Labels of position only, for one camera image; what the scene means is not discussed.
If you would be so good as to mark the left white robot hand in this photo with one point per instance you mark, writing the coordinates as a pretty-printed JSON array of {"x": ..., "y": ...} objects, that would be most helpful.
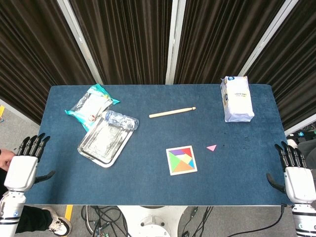
[{"x": 21, "y": 172}]

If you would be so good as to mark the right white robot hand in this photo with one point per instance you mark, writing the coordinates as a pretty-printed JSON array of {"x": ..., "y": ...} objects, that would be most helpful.
[{"x": 300, "y": 182}]

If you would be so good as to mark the pink triangle puzzle piece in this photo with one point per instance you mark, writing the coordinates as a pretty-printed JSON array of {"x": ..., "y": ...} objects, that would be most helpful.
[{"x": 212, "y": 147}]

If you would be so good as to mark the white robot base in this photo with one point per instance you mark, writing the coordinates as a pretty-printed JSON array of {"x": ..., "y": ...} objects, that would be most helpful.
[{"x": 153, "y": 221}]

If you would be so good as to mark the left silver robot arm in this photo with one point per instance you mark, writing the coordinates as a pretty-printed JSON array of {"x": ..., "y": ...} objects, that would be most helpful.
[{"x": 11, "y": 209}]

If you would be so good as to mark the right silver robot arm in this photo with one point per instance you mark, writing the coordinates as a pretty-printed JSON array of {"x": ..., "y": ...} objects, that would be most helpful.
[{"x": 304, "y": 219}]

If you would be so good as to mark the blue triangular wooden puzzle piece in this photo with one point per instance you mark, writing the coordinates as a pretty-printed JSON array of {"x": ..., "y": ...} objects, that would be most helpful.
[{"x": 191, "y": 163}]

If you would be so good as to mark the red triangle tangram piece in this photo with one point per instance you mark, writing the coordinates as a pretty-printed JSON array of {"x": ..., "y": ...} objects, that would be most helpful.
[{"x": 187, "y": 151}]

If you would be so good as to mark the orange triangle tangram piece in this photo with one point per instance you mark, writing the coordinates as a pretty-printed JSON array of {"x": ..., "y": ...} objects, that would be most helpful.
[{"x": 184, "y": 167}]

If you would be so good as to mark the yellow square tangram piece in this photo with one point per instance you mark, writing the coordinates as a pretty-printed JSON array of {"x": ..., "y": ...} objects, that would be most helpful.
[{"x": 184, "y": 158}]

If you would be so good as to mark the green triangle tangram piece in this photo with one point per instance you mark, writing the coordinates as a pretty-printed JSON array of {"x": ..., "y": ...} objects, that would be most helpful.
[{"x": 174, "y": 161}]

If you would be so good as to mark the purple parallelogram tangram piece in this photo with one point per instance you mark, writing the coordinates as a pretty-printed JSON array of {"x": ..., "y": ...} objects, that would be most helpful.
[{"x": 175, "y": 152}]

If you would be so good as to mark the person's bare hand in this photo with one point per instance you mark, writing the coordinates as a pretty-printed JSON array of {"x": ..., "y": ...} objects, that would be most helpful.
[{"x": 6, "y": 159}]

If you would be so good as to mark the black trouser leg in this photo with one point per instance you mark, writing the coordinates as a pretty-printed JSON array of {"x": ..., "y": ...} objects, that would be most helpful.
[{"x": 32, "y": 218}]

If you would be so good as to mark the black and white sneaker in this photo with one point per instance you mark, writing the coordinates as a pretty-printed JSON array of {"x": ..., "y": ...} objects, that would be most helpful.
[{"x": 59, "y": 224}]

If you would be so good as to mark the metal tray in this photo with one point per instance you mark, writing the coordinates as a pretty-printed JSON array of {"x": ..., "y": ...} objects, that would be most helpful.
[{"x": 102, "y": 145}]

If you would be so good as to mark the teal snack bag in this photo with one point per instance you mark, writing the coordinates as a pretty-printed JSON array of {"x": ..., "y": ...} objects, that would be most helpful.
[{"x": 86, "y": 105}]

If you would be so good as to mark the white tissue pack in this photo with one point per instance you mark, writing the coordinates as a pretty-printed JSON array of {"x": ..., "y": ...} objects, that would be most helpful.
[{"x": 238, "y": 101}]

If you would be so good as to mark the dark brown pleated curtain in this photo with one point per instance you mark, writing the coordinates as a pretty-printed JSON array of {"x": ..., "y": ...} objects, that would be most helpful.
[
  {"x": 123, "y": 39},
  {"x": 291, "y": 74},
  {"x": 222, "y": 37},
  {"x": 32, "y": 49}
]

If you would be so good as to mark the clear plastic bottle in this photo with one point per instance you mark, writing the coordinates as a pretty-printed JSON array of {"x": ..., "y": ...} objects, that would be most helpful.
[{"x": 122, "y": 120}]

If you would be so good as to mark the blue table cloth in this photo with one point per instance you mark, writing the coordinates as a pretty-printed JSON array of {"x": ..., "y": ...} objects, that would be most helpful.
[{"x": 148, "y": 187}]

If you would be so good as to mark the wooden stick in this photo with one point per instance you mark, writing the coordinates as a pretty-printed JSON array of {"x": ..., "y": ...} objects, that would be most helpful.
[{"x": 172, "y": 112}]

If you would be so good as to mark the wooden tangram puzzle tray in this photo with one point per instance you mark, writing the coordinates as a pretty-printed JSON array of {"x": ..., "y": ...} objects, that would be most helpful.
[{"x": 170, "y": 173}]

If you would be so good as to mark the white partition post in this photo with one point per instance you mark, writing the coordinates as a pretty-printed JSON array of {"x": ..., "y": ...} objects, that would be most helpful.
[
  {"x": 174, "y": 42},
  {"x": 79, "y": 39},
  {"x": 266, "y": 37}
]

